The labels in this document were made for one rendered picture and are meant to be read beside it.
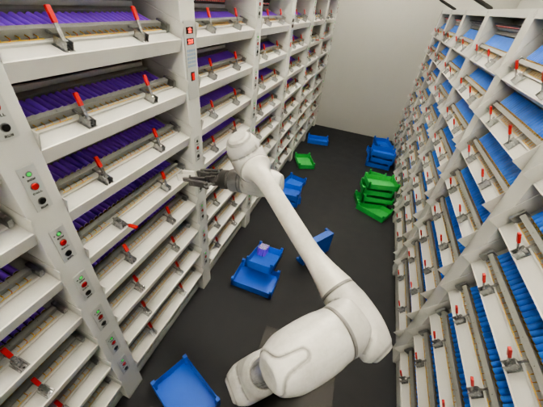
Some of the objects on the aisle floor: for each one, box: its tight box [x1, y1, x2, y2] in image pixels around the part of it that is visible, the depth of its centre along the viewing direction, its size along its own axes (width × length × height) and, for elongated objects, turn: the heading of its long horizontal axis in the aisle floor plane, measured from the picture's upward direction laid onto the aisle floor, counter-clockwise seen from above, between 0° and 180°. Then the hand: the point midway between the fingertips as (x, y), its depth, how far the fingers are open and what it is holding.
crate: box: [296, 228, 334, 266], centre depth 221 cm, size 8×30×20 cm, turn 120°
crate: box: [231, 258, 280, 300], centre depth 198 cm, size 30×20×8 cm
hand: (187, 175), depth 113 cm, fingers open, 3 cm apart
